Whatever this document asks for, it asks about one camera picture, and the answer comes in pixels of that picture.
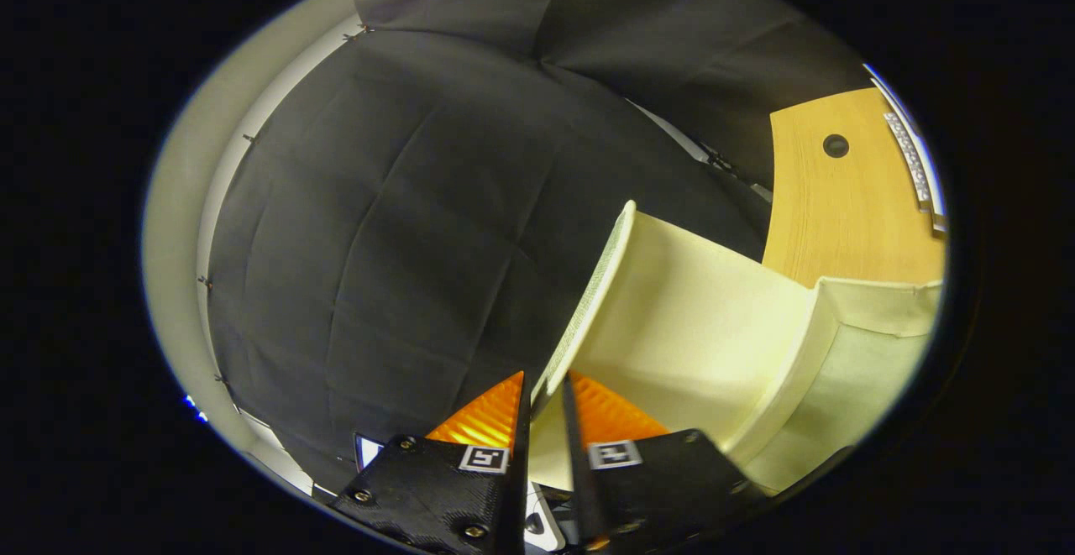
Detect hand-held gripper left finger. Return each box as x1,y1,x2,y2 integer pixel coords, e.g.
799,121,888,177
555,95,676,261
329,369,533,555

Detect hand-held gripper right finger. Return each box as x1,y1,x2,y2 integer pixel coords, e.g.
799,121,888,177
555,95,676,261
559,370,767,554

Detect cream fabric storage box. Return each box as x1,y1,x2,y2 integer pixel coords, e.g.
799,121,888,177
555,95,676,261
527,200,946,495

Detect white device with dark holes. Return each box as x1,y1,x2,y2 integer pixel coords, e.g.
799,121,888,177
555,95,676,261
527,481,567,552

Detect grey perforated strip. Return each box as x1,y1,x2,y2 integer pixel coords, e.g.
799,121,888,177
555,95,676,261
865,64,950,237

